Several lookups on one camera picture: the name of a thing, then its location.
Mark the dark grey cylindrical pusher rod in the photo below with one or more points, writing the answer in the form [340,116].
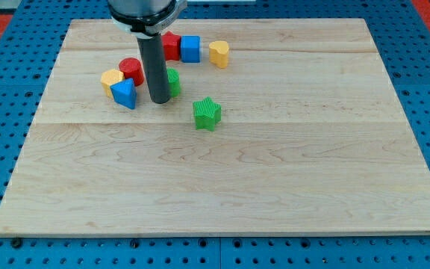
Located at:
[154,64]

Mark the red star block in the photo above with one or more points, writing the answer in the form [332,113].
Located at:
[171,46]

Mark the yellow heart block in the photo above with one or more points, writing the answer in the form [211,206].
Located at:
[219,53]

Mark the green star block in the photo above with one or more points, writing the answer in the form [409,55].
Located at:
[206,113]

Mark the red cylinder block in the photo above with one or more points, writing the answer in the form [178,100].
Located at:
[132,68]

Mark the green cylinder block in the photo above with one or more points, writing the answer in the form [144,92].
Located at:
[174,82]

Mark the blue cube block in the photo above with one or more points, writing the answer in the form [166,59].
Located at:
[190,48]

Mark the yellow hexagon block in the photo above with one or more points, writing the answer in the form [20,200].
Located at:
[110,77]

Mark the blue triangle block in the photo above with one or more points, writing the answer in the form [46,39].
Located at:
[124,93]

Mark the light wooden board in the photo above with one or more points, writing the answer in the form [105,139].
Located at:
[312,141]

